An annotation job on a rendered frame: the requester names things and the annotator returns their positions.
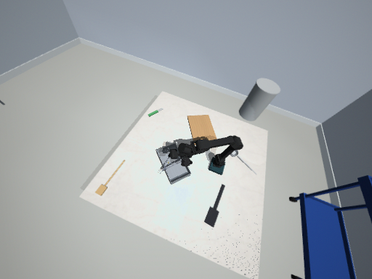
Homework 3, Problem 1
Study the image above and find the light wooden board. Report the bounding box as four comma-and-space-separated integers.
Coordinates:
187, 115, 217, 141

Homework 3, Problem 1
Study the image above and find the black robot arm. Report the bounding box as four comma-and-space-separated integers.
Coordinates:
178, 135, 244, 168

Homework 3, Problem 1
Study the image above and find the grey metal roasting tin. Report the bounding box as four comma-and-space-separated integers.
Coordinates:
156, 143, 191, 185

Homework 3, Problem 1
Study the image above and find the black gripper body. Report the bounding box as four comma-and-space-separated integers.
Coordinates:
170, 149, 189, 159

